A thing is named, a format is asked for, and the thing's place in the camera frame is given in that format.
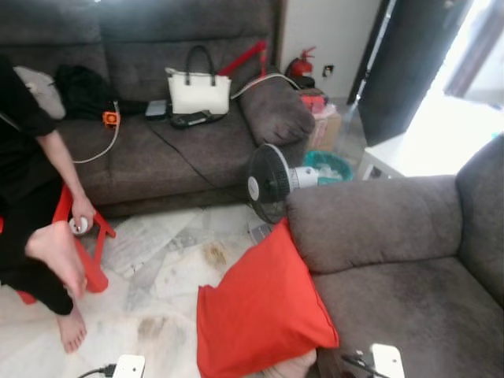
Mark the person bare hand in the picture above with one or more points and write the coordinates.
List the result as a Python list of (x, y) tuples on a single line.
[(85, 209)]

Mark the small white round object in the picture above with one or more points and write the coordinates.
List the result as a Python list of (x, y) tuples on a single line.
[(78, 226)]

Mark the red square pillow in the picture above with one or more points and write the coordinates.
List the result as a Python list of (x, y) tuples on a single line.
[(260, 307)]

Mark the long dark grey sofa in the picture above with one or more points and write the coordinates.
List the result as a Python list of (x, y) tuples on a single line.
[(157, 157)]

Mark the dark grey two-seat sofa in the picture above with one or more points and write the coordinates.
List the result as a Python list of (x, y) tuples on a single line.
[(394, 307)]

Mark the red plastic chair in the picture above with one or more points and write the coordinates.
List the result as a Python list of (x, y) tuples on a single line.
[(94, 272)]

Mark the person in black clothes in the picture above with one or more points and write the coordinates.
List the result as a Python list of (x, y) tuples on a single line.
[(16, 157)]

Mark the small orange device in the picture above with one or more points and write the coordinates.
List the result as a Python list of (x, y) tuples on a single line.
[(110, 119)]

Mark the black clothes pile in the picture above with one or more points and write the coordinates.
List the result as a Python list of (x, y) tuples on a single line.
[(87, 90)]

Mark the grey phone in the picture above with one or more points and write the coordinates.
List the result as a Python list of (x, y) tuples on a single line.
[(155, 109)]

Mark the grey cushion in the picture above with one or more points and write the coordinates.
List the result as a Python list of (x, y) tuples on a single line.
[(43, 90)]

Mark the black remote controller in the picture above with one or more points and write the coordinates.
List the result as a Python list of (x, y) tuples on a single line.
[(193, 120)]

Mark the black and white fan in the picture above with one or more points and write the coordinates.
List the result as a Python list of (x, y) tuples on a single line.
[(268, 185)]

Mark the white side table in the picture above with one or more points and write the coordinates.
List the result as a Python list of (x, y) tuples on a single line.
[(394, 157)]

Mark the dark wooden door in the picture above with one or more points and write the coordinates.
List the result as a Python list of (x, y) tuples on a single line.
[(402, 71)]

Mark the red plastic bar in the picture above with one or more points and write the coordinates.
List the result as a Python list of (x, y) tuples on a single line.
[(246, 57)]

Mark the teal waste basket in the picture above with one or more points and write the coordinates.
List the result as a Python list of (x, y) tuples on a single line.
[(327, 167)]

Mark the brown cardboard box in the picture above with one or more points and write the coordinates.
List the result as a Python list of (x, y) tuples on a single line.
[(327, 130)]

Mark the red fire extinguisher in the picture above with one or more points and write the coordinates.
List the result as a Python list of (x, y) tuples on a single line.
[(302, 64)]

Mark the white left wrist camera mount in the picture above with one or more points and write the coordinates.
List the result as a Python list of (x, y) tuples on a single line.
[(129, 367)]

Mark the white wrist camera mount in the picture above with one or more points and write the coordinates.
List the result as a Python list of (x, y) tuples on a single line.
[(387, 362), (129, 367)]

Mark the brown door frame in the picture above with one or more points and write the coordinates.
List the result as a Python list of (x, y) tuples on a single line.
[(472, 47)]

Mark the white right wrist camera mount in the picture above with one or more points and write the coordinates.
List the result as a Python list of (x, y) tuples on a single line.
[(387, 362)]

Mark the white wall socket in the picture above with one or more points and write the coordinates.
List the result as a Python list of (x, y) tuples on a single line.
[(327, 70)]

